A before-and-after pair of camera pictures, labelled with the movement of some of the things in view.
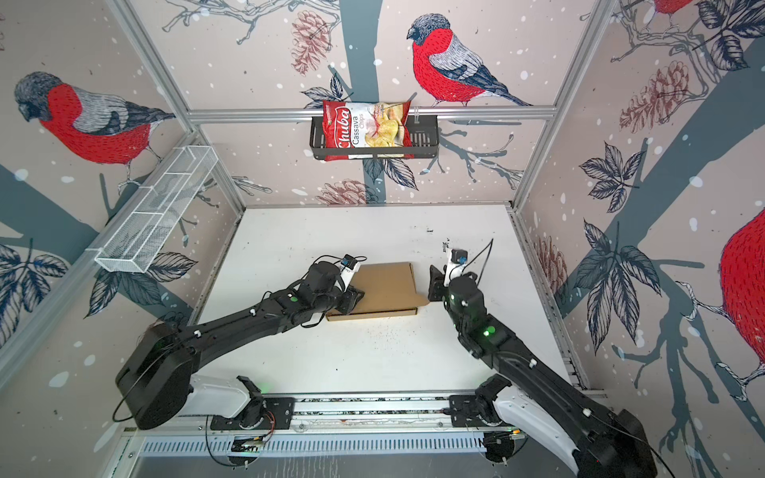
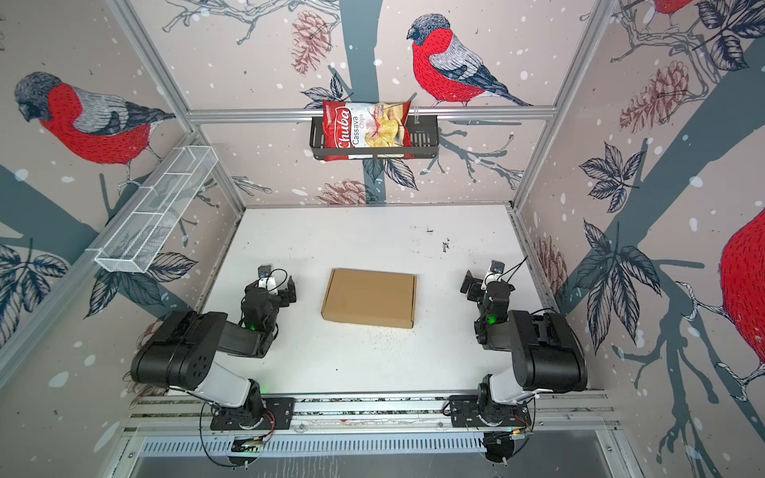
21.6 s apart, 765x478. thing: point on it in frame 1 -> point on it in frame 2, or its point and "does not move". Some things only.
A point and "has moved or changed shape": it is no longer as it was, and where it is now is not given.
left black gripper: [352, 298] -> [282, 294]
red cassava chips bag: [378, 124] does not move
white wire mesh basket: [135, 240] does not move
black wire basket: [424, 137] does not move
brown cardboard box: [389, 290] has moved or changed shape
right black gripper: [436, 284] -> [474, 288]
